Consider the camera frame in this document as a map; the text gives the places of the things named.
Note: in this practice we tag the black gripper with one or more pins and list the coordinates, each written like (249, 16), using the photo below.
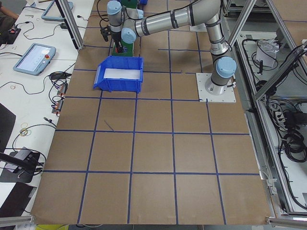
(116, 38)

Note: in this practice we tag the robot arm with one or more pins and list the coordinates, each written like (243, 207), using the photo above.
(126, 24)

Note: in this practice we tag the green conveyor belt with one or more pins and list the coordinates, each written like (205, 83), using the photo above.
(127, 39)

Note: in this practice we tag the blue bin left side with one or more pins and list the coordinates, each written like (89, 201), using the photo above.
(118, 62)

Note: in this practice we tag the white foam pad left bin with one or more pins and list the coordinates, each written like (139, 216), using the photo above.
(131, 74)

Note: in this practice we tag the black power adapter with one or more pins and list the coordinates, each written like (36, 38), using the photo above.
(63, 26)

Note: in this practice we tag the teach pendant far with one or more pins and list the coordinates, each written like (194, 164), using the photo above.
(52, 13)

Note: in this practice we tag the teach pendant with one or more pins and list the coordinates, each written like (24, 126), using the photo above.
(52, 13)
(35, 59)

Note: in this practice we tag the teach pendant near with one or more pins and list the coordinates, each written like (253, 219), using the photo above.
(35, 59)

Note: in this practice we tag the aluminium frame post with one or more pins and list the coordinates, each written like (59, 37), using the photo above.
(70, 22)

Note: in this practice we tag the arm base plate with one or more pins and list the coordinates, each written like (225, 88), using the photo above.
(198, 28)
(211, 93)

